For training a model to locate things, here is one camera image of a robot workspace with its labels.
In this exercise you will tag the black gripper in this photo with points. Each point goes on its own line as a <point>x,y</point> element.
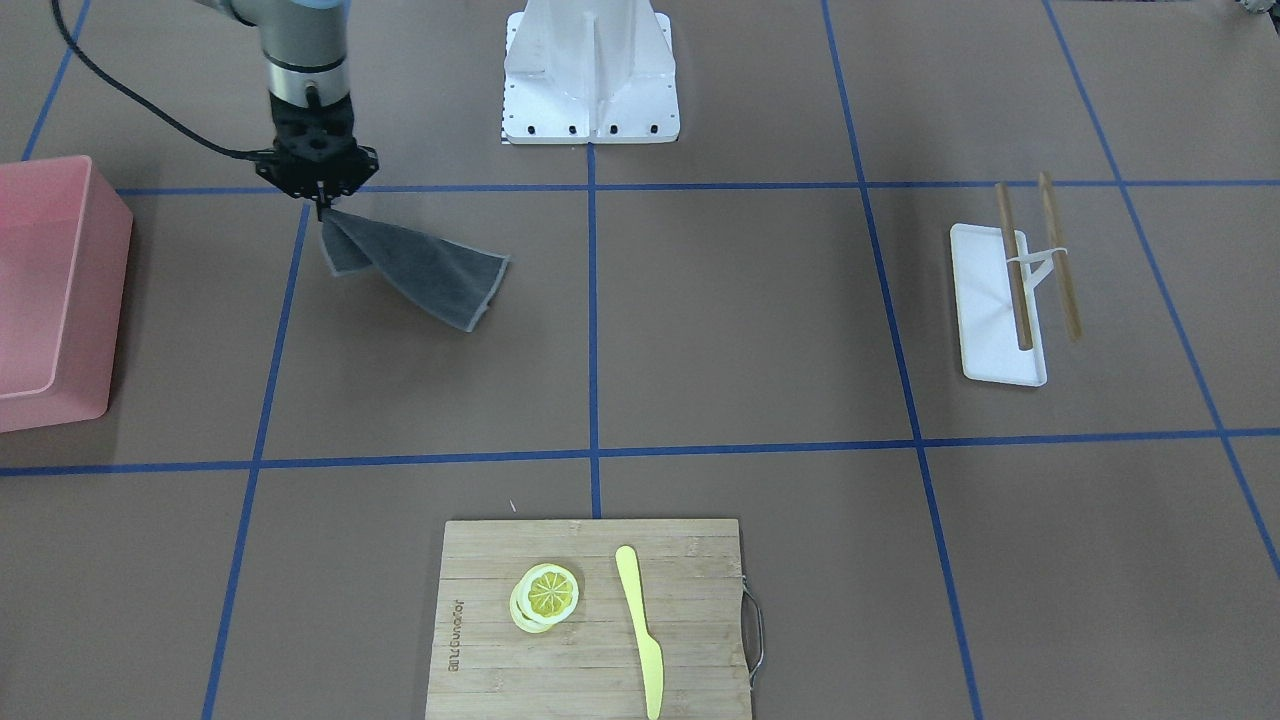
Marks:
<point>322,197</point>

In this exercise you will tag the grey cleaning cloth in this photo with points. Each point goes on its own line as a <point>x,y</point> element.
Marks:
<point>453,282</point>

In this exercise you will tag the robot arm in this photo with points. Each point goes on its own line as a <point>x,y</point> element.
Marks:
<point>304,44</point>

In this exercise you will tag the pink plastic bin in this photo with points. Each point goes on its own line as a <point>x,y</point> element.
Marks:
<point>65,237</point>

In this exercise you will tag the yellow plastic knife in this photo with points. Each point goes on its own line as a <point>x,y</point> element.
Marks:
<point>648,649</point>

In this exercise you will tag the wooden cutting board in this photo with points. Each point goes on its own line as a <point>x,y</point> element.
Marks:
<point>587,666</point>

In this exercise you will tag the white plastic tray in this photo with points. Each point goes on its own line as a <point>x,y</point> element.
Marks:
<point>988,329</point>

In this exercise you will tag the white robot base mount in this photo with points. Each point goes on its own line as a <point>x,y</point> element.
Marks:
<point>578,72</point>

